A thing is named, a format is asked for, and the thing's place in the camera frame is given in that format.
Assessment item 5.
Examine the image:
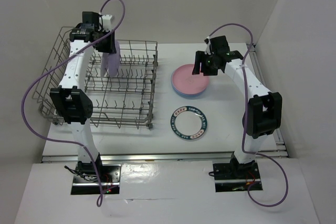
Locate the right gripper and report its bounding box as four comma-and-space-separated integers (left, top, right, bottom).
192, 50, 218, 76

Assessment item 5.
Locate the purple plate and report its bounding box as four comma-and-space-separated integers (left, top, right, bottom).
108, 40, 121, 78
171, 72, 206, 90

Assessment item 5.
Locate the pink plate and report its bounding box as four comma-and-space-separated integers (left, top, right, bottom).
173, 64, 209, 94

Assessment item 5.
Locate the blue plate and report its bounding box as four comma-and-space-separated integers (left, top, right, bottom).
173, 87, 205, 98

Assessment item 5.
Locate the grey wire dish rack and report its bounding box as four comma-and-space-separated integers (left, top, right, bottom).
32, 26, 158, 129

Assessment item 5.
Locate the white plate green rim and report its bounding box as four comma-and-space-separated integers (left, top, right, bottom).
170, 105, 208, 142

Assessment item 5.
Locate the purple plate front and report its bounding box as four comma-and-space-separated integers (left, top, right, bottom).
171, 72, 206, 90

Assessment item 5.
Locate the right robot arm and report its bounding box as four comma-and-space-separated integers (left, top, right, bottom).
192, 36, 282, 178

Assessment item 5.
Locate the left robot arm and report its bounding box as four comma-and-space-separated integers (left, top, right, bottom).
49, 12, 121, 182

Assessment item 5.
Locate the pale lilac plate rear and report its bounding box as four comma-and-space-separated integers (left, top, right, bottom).
100, 52, 109, 78

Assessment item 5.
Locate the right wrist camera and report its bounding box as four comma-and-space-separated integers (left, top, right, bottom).
204, 36, 212, 55

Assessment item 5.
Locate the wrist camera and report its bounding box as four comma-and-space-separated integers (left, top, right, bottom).
204, 36, 212, 55
100, 15, 114, 32

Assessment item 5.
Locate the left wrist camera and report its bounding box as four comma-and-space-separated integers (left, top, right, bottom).
100, 15, 114, 32

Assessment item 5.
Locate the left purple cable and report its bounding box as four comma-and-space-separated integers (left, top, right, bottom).
20, 0, 125, 207

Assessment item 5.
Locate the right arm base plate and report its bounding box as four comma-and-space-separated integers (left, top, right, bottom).
208, 163, 263, 193

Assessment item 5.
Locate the aluminium rail frame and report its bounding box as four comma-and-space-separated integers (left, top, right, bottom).
40, 42, 289, 164

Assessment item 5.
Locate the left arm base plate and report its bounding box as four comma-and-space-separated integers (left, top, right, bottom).
70, 164, 121, 195

